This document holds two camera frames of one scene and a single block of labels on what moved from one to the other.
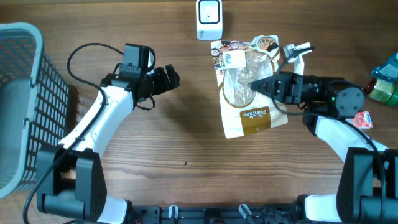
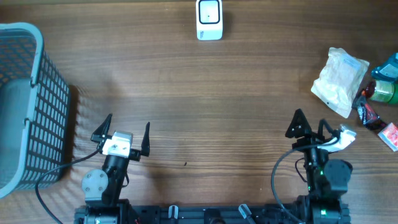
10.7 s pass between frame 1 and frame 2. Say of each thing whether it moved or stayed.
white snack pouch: moved
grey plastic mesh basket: stayed
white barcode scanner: stayed
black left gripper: moved
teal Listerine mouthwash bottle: stayed
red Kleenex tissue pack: moved
